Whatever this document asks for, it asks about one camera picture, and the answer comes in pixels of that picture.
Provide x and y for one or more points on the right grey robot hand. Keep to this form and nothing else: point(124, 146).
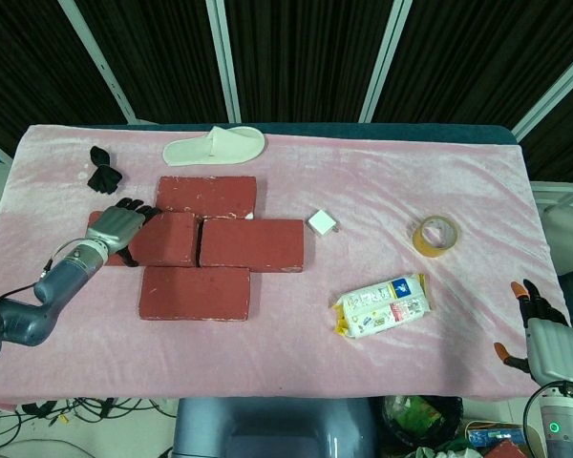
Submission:
point(554, 348)

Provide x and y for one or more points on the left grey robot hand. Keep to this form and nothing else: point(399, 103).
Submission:
point(117, 226)

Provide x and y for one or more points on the red brick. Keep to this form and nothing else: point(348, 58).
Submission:
point(169, 238)
point(207, 195)
point(196, 293)
point(253, 245)

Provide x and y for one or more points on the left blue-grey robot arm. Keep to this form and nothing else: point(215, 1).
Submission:
point(52, 291)

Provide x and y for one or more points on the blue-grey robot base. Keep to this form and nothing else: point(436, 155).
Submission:
point(274, 427)

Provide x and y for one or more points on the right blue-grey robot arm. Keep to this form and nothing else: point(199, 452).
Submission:
point(563, 420)

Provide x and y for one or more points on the black knotted cloth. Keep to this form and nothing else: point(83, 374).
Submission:
point(104, 172)

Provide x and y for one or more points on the blue box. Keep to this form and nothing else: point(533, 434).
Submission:
point(494, 436)

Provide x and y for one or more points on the red box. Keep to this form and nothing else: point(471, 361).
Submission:
point(506, 450)

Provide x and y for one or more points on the white slipper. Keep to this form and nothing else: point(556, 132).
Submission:
point(215, 145)

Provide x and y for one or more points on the black bin with wrappers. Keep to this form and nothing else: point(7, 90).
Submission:
point(422, 420)

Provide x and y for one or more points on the white metal rack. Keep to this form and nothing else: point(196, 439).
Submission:
point(561, 198)

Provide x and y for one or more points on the yellow tape roll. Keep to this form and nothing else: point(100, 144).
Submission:
point(434, 236)

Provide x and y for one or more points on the white wet wipes packet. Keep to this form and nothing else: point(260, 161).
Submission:
point(384, 305)

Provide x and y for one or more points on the white charger cube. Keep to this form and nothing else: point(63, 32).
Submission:
point(322, 222)

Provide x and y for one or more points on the pink table cloth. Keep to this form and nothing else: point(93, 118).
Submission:
point(363, 181)

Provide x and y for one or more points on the white partition post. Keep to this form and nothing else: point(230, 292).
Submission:
point(98, 59)
point(224, 59)
point(384, 59)
point(551, 88)

